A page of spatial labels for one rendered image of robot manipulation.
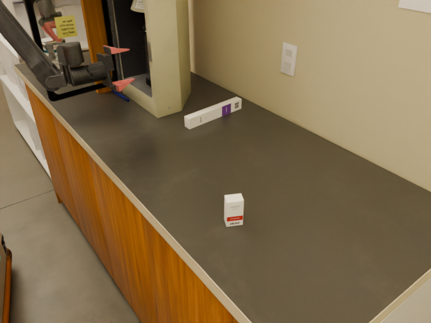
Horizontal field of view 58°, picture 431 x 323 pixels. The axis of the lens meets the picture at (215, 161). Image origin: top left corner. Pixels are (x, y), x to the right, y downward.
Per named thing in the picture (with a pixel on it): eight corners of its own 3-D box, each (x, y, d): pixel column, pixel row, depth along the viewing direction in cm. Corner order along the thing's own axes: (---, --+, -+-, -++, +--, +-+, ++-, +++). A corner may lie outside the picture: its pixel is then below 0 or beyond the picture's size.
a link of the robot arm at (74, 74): (67, 86, 121) (72, 89, 117) (61, 63, 118) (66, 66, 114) (88, 81, 125) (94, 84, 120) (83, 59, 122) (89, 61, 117)
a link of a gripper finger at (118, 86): (136, 65, 126) (108, 71, 121) (140, 86, 129) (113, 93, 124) (127, 63, 131) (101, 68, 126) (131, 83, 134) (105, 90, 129)
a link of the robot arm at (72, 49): (50, 82, 122) (47, 89, 115) (39, 45, 117) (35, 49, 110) (88, 77, 125) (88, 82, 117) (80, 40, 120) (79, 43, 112)
